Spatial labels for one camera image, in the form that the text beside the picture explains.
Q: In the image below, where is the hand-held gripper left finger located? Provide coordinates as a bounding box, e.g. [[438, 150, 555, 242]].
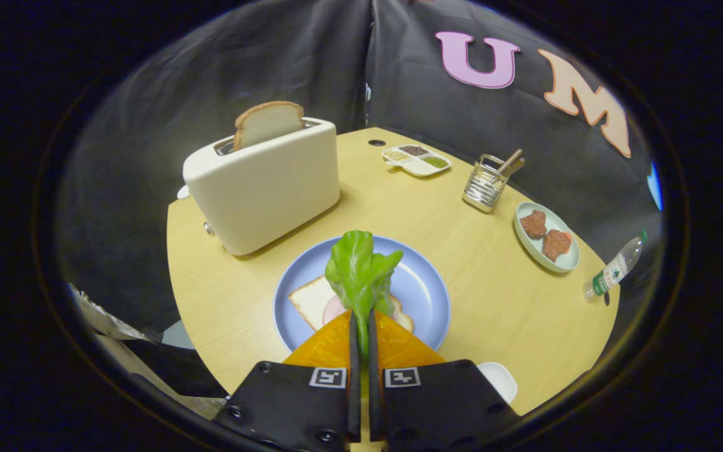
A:
[[214, 309, 362, 452]]

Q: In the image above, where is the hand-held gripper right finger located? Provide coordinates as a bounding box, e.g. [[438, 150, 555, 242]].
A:
[[368, 309, 521, 452]]

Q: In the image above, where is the green lettuce leaf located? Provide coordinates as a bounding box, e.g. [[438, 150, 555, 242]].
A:
[[325, 230, 404, 362]]

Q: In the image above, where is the white divided seasoning tray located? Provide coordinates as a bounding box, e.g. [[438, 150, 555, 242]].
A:
[[382, 144, 452, 178]]

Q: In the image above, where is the brown meat patty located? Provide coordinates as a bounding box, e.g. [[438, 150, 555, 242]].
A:
[[519, 210, 547, 240], [542, 229, 573, 262]]

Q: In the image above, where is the cream white toaster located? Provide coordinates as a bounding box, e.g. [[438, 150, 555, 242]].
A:
[[176, 117, 341, 257]]

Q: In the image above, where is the small white dish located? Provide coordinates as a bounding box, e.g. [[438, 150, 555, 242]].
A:
[[476, 362, 518, 404]]

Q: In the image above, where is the pink ham slice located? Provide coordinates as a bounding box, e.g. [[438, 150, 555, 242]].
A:
[[323, 294, 350, 326]]

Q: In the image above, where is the ribbed metal utensil holder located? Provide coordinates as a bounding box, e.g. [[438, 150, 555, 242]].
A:
[[462, 154, 508, 213]]

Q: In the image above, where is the black backdrop cloth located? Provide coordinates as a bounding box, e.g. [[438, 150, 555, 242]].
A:
[[54, 0, 663, 333]]

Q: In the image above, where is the white bread slice on plate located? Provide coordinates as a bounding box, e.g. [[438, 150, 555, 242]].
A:
[[288, 275, 415, 333]]

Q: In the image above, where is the pale green plate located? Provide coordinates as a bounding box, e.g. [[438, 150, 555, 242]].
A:
[[515, 202, 581, 274]]

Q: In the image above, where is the blue plate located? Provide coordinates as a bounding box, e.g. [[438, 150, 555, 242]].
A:
[[273, 235, 451, 353]]

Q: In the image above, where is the clear plastic water bottle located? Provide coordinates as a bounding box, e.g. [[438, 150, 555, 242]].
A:
[[582, 230, 648, 303]]

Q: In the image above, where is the bread slice in toaster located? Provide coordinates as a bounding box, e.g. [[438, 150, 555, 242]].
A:
[[233, 101, 306, 151]]

